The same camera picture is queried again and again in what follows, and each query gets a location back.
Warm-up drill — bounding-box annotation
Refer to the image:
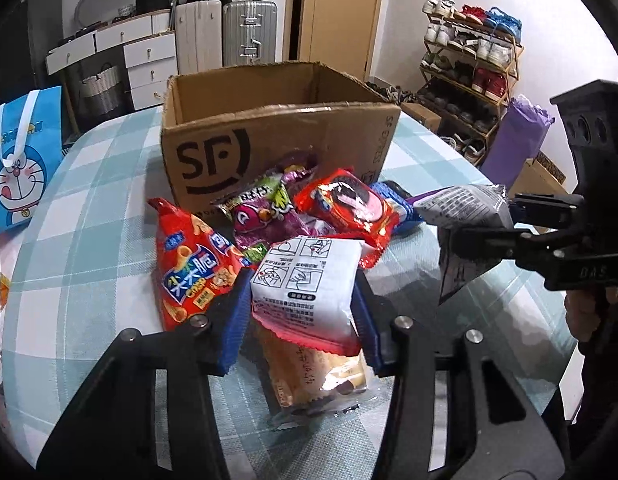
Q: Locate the silver suitcase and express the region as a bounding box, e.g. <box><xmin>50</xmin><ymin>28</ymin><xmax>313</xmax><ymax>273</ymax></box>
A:
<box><xmin>222</xmin><ymin>1</ymin><xmax>279</xmax><ymax>68</ymax></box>

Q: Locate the silver grey snack packet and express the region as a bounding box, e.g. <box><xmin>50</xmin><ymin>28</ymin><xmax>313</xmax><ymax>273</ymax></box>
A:
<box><xmin>414</xmin><ymin>184</ymin><xmax>514</xmax><ymax>307</ymax></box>

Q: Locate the white drawer cabinet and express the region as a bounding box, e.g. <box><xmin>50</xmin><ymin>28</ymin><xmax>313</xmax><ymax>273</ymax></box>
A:
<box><xmin>45</xmin><ymin>10</ymin><xmax>178</xmax><ymax>112</ymax></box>

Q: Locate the woven basket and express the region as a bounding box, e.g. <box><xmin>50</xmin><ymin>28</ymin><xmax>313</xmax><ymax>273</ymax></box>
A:
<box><xmin>79</xmin><ymin>62</ymin><xmax>121</xmax><ymax>117</ymax></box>

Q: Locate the wooden door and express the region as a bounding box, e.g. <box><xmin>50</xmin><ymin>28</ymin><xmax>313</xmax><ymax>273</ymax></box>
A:
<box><xmin>288</xmin><ymin>0</ymin><xmax>390</xmax><ymax>82</ymax></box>

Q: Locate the blue cartoon gift bag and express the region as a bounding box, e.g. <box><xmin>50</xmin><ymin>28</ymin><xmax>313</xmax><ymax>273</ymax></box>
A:
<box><xmin>0</xmin><ymin>85</ymin><xmax>64</xmax><ymax>235</ymax></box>

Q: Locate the person's right hand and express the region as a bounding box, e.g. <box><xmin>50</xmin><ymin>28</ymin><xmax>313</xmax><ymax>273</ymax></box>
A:
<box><xmin>564</xmin><ymin>290</ymin><xmax>598</xmax><ymax>347</ymax></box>

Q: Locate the purple and green candy bag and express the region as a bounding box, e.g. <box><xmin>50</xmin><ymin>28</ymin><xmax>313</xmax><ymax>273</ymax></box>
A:
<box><xmin>211</xmin><ymin>162</ymin><xmax>320</xmax><ymax>266</ymax></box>

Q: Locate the red triangular snack bag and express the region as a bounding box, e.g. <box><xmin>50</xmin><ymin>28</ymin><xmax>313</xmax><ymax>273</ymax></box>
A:
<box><xmin>148</xmin><ymin>197</ymin><xmax>250</xmax><ymax>332</ymax></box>

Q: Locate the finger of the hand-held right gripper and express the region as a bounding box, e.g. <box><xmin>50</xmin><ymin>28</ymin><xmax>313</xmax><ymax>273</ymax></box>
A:
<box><xmin>446</xmin><ymin>225</ymin><xmax>557</xmax><ymax>275</ymax></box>
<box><xmin>508</xmin><ymin>192</ymin><xmax>586</xmax><ymax>229</ymax></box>

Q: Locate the brown cardboard box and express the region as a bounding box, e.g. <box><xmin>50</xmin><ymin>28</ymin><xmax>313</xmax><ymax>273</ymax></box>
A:
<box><xmin>160</xmin><ymin>61</ymin><xmax>402</xmax><ymax>212</ymax></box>

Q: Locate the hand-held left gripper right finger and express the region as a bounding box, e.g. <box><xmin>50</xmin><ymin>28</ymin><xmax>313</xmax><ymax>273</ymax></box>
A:
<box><xmin>352</xmin><ymin>270</ymin><xmax>580</xmax><ymax>480</ymax></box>

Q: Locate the metal shoe rack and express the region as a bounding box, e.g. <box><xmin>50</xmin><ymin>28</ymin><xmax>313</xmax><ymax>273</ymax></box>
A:
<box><xmin>418</xmin><ymin>0</ymin><xmax>526</xmax><ymax>162</ymax></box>

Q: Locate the group of shoes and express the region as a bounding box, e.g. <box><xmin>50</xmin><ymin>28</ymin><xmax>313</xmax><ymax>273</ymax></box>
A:
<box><xmin>420</xmin><ymin>0</ymin><xmax>524</xmax><ymax>160</ymax></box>

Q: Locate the white suitcase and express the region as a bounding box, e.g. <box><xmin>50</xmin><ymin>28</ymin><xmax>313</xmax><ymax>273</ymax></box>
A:
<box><xmin>175</xmin><ymin>0</ymin><xmax>224</xmax><ymax>77</ymax></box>

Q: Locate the open floor cardboard box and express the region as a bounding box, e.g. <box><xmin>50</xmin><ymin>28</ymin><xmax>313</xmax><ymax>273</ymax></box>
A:
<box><xmin>509</xmin><ymin>152</ymin><xmax>570</xmax><ymax>197</ymax></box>

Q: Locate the small flat cardboard box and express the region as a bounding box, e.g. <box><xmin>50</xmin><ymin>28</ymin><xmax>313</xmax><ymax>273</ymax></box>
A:
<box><xmin>401</xmin><ymin>102</ymin><xmax>442</xmax><ymax>134</ymax></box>

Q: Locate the red cookie packet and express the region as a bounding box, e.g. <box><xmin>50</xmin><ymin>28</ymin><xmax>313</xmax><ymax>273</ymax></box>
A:
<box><xmin>293</xmin><ymin>167</ymin><xmax>400</xmax><ymax>272</ymax></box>

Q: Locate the blue cookie packet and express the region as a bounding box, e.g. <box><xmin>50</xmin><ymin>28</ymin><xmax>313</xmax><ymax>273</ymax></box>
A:
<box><xmin>371</xmin><ymin>180</ymin><xmax>422</xmax><ymax>234</ymax></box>

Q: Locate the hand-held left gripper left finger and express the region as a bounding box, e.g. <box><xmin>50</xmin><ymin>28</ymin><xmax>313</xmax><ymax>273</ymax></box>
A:
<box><xmin>36</xmin><ymin>269</ymin><xmax>257</xmax><ymax>480</ymax></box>

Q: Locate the purple rolled mat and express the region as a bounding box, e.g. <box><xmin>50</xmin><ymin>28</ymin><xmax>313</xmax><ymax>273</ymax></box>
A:
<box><xmin>481</xmin><ymin>95</ymin><xmax>556</xmax><ymax>189</ymax></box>

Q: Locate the white packet with pink edge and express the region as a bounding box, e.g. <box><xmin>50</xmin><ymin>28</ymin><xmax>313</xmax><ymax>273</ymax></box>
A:
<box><xmin>250</xmin><ymin>235</ymin><xmax>366</xmax><ymax>357</ymax></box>

